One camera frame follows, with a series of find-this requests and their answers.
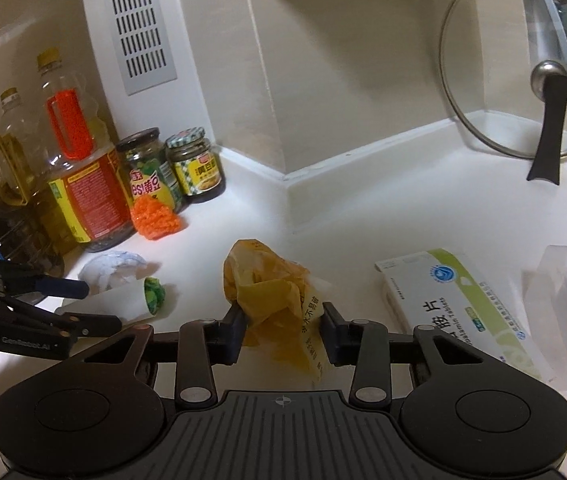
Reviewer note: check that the crumpled white paper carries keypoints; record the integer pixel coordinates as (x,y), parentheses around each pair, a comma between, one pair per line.
(108,270)

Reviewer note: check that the white green medicine box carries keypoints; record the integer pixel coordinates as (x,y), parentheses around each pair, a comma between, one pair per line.
(463,300)

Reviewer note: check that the oil bottle with red label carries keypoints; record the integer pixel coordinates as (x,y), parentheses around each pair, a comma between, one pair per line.
(93,195)

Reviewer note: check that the white paper cup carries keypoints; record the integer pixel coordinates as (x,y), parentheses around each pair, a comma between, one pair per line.
(113,302)

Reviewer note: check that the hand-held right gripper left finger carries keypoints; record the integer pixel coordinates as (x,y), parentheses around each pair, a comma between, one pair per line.
(237,332)

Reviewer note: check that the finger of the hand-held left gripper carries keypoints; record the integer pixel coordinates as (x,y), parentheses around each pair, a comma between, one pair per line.
(65,288)
(93,325)

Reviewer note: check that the glass jar with dark lid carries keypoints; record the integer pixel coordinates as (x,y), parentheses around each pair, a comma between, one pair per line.
(143,170)

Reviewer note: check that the orange plastic bag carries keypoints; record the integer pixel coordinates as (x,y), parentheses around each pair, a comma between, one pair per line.
(263,285)

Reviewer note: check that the glass jar with checkered lid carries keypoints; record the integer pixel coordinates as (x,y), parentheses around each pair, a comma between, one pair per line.
(198,170)

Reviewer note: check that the glass pot lid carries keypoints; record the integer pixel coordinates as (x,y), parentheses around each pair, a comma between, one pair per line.
(548,135)

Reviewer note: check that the orange mesh scrubber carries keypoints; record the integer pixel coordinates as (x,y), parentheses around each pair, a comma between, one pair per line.
(156,217)

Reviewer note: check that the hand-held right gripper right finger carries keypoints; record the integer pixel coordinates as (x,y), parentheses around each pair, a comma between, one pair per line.
(331,332)

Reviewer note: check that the grey wall vent grille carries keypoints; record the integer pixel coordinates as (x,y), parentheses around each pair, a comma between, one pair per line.
(151,80)

